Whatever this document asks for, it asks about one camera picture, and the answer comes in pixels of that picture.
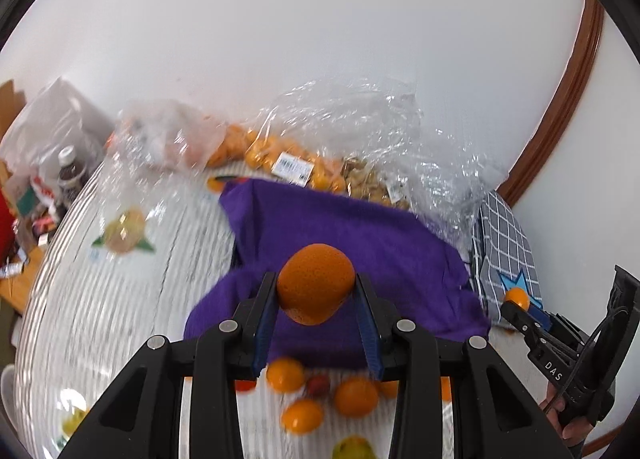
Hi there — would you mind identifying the grey checked star cushion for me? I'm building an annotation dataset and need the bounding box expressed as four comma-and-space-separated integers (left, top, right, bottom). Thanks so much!
470, 191, 544, 329

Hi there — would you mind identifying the brown wooden door frame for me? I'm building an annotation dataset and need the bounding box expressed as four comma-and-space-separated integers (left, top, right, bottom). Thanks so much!
498, 0, 605, 206

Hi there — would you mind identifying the small red fruit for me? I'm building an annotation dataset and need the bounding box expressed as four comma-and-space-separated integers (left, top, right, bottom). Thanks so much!
306, 373, 331, 398

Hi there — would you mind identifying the small clear plastic bag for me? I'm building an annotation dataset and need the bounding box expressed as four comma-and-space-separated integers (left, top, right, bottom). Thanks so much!
107, 99, 228, 172

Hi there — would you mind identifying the clear plastic bag of fruit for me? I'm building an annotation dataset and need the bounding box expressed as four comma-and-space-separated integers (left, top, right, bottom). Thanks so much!
207, 78, 506, 250

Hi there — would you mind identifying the dark glass bottle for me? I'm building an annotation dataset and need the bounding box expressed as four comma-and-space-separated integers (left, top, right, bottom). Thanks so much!
58, 145, 88, 205

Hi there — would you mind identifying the small round orange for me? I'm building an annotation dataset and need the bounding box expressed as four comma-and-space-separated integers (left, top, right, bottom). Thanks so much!
503, 287, 530, 312

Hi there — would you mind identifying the white plastic bag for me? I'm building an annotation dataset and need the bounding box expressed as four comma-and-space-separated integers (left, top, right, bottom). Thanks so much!
1, 78, 114, 203

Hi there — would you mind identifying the small orange kumquat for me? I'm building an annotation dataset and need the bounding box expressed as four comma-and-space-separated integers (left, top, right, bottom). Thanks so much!
266, 357, 306, 394

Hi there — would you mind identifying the orange mandarin beside kumquat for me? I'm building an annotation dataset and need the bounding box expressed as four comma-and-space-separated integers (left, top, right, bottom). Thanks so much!
333, 377, 378, 419

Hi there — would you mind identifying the purple towel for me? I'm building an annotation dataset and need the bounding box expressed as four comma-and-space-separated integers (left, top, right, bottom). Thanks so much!
183, 179, 490, 342

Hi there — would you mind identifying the person's right hand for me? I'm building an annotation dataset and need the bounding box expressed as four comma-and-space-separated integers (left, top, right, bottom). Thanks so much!
539, 383, 593, 458

